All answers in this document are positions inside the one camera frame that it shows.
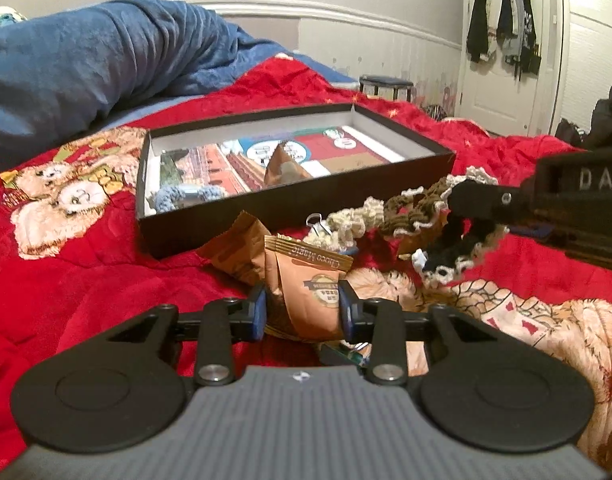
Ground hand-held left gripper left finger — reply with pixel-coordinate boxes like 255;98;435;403
103;284;269;387

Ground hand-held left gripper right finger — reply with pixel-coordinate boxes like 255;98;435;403
337;280;492;387

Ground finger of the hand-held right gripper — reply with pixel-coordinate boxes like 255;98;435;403
448;182;537;226
508;224;555;239

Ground black crochet scrunchie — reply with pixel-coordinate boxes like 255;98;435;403
411;166;510;287

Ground cream crochet scrunchie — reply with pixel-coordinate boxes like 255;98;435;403
325;197;387;256

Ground brown crochet scrunchie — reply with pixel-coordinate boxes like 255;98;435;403
378;177;454;248

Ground black shallow cardboard box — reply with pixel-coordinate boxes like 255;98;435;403
136;102;457;262

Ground small green packet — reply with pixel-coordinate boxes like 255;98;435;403
320;341;373;369

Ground silver binder clip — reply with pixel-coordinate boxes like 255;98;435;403
305;213;333;242

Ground dark bag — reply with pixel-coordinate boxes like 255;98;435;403
555;84;612;152

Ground blue crochet scrunchie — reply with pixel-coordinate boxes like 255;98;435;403
153;184;223;214

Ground printed paper sheet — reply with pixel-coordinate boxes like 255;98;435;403
158;124;407;202

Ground white louvered closet door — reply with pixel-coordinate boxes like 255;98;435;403
556;0;612;137

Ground round dark stool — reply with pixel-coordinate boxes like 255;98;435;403
359;74;415;104

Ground red bear-print blanket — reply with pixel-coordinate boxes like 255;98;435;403
0;55;612;480

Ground hanging dark clothes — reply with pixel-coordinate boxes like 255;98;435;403
465;0;543;80

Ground blue fleece blanket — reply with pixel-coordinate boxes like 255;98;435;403
0;0;359;176

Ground patterned pillow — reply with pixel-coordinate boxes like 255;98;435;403
0;5;30;29

